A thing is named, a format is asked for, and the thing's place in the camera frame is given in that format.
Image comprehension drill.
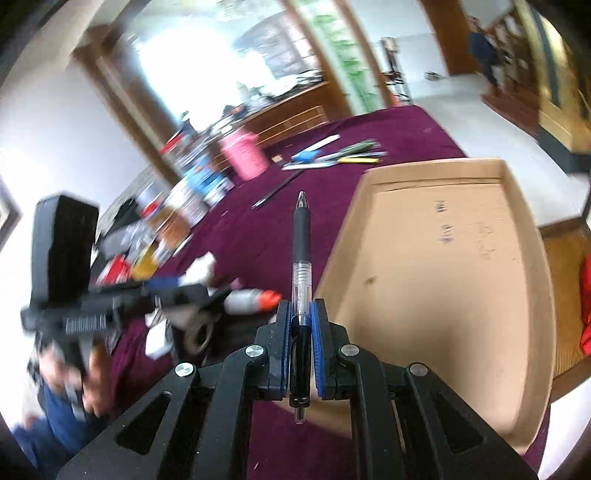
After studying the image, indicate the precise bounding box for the row of jars and boxes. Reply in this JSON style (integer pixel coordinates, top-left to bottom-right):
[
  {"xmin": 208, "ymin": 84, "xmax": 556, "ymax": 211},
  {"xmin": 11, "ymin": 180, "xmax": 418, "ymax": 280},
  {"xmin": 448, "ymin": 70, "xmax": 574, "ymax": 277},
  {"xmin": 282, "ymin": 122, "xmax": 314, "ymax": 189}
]
[{"xmin": 95, "ymin": 129, "xmax": 236, "ymax": 287}]

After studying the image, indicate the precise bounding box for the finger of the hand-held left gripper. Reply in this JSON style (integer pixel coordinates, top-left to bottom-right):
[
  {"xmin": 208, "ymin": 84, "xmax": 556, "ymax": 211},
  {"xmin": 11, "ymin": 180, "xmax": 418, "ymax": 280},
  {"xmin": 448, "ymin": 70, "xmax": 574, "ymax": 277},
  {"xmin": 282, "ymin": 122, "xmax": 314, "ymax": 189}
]
[
  {"xmin": 163, "ymin": 304, "xmax": 225, "ymax": 325},
  {"xmin": 139, "ymin": 283, "xmax": 234, "ymax": 309}
]

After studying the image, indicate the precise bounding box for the green pen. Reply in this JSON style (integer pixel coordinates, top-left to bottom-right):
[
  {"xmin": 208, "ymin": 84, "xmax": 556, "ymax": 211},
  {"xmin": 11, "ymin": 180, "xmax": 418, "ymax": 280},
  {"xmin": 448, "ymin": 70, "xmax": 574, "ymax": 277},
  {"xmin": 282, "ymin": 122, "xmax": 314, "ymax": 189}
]
[{"xmin": 339, "ymin": 139, "xmax": 378, "ymax": 156}]

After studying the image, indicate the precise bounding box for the golden pillar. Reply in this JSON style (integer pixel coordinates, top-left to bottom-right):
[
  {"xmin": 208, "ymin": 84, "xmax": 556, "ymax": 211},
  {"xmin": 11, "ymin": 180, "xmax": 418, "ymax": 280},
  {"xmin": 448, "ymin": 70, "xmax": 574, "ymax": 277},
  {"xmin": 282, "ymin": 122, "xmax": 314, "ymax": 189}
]
[{"xmin": 517, "ymin": 0, "xmax": 591, "ymax": 155}]

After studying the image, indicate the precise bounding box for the tape roll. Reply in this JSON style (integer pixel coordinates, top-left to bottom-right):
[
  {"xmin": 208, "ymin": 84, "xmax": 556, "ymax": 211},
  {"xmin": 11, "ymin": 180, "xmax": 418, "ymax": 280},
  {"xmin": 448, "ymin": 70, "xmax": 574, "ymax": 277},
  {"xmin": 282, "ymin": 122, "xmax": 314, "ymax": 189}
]
[{"xmin": 184, "ymin": 313, "xmax": 217, "ymax": 355}]

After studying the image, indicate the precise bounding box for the person's left hand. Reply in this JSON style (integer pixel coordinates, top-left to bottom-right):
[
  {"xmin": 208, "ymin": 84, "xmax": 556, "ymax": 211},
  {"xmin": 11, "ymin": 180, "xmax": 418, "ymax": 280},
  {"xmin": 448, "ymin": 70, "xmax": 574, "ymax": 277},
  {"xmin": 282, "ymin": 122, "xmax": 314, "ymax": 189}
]
[{"xmin": 39, "ymin": 344, "xmax": 124, "ymax": 418}]

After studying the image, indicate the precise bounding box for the white glue bottle orange cap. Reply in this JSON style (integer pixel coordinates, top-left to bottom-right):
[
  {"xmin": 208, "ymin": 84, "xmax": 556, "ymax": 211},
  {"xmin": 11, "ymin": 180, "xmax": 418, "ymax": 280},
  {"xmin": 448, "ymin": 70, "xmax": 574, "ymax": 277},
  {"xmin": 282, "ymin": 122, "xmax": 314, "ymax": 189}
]
[{"xmin": 224, "ymin": 287, "xmax": 281, "ymax": 317}]

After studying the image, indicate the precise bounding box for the wooden staircase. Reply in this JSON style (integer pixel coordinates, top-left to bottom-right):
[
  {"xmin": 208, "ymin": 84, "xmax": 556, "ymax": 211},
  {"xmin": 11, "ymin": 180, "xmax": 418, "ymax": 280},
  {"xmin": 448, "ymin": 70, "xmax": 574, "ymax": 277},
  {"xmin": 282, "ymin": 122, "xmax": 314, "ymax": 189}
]
[{"xmin": 480, "ymin": 9, "xmax": 546, "ymax": 139}]

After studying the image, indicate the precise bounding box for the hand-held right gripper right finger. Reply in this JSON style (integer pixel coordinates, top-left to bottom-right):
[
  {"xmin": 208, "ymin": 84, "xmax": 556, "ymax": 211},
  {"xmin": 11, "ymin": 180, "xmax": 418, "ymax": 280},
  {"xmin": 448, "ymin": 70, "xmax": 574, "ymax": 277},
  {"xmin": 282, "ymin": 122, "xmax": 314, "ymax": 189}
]
[{"xmin": 311, "ymin": 299, "xmax": 539, "ymax": 480}]

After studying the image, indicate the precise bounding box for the pink ribbed container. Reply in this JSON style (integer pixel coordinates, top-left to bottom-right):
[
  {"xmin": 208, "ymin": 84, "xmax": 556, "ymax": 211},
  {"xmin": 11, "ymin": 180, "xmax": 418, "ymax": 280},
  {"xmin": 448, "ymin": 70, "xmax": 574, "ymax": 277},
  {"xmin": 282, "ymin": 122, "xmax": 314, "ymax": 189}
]
[{"xmin": 219, "ymin": 128, "xmax": 269, "ymax": 182}]

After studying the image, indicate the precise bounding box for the brown wooden door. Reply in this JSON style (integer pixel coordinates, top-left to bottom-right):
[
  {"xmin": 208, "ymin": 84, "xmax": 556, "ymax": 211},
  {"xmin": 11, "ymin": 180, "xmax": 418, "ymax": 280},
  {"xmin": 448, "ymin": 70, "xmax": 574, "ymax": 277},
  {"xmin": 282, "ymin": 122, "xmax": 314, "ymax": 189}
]
[{"xmin": 421, "ymin": 0, "xmax": 483, "ymax": 77}]

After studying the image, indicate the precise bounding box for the thin black pen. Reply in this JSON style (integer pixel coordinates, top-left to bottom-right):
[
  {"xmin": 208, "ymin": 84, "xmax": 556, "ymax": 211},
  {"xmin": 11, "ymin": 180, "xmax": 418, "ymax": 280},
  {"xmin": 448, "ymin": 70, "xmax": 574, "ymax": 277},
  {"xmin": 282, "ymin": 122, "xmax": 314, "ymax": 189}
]
[{"xmin": 252, "ymin": 169, "xmax": 305, "ymax": 210}]

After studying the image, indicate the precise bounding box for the wooden framed glass partition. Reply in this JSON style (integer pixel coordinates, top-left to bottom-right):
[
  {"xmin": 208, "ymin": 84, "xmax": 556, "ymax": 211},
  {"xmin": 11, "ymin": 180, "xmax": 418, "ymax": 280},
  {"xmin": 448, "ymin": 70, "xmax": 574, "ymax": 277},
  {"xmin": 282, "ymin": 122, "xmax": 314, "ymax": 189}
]
[{"xmin": 74, "ymin": 0, "xmax": 398, "ymax": 185}]

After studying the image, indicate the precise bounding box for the black gel pen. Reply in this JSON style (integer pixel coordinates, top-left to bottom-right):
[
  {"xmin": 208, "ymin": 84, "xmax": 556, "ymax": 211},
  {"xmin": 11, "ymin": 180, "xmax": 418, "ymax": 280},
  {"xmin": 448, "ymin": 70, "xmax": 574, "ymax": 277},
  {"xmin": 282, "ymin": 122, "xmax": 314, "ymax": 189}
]
[{"xmin": 288, "ymin": 191, "xmax": 315, "ymax": 424}]

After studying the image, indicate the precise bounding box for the red cloth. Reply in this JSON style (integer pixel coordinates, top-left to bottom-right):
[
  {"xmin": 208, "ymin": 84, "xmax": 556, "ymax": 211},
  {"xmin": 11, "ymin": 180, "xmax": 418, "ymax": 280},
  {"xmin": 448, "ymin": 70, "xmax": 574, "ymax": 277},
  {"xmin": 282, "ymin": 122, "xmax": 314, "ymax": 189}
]
[{"xmin": 579, "ymin": 258, "xmax": 591, "ymax": 357}]

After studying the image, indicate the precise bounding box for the blue clothing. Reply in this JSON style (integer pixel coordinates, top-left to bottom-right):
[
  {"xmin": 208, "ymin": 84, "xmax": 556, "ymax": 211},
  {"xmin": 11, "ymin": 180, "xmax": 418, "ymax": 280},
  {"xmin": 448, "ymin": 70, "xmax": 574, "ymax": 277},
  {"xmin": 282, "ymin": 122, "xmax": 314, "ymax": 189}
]
[{"xmin": 13, "ymin": 385, "xmax": 100, "ymax": 468}]

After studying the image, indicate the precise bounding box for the wooden cabinet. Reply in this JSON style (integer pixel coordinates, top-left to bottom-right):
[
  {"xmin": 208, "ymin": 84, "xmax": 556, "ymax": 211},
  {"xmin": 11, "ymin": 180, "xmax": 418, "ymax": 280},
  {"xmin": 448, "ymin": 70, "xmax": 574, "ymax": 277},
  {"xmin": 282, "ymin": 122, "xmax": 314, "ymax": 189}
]
[{"xmin": 198, "ymin": 80, "xmax": 331, "ymax": 145}]

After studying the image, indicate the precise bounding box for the metal stand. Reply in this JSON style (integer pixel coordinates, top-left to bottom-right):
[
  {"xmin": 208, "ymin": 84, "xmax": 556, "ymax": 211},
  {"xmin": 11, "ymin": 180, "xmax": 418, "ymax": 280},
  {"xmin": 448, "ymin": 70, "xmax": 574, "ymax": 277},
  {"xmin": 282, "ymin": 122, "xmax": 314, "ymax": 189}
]
[{"xmin": 379, "ymin": 37, "xmax": 411, "ymax": 106}]

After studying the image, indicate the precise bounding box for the red packet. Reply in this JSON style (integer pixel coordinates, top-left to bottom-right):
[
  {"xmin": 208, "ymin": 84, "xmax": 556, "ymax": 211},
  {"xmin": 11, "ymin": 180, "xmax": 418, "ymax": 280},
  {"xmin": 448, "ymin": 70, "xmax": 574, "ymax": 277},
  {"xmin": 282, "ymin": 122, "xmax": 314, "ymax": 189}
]
[{"xmin": 95, "ymin": 256, "xmax": 133, "ymax": 285}]

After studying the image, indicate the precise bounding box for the white eraser block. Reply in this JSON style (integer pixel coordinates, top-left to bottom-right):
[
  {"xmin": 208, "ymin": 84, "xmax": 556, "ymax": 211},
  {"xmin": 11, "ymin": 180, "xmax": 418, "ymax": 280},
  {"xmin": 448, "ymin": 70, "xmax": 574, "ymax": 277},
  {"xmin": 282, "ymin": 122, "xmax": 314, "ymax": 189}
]
[{"xmin": 179, "ymin": 251, "xmax": 219, "ymax": 291}]

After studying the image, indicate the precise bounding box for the cardboard box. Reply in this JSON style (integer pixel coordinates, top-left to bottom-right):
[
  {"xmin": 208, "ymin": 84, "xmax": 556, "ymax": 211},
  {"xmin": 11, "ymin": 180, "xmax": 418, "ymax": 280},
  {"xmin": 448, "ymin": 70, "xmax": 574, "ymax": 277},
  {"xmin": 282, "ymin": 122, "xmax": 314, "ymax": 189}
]
[{"xmin": 307, "ymin": 157, "xmax": 557, "ymax": 455}]

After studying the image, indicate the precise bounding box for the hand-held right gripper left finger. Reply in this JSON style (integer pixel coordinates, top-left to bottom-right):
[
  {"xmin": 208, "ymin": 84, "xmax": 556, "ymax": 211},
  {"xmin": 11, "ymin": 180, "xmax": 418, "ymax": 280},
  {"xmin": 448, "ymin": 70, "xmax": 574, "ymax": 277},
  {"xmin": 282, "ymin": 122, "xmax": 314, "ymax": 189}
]
[{"xmin": 55, "ymin": 301, "xmax": 291, "ymax": 480}]

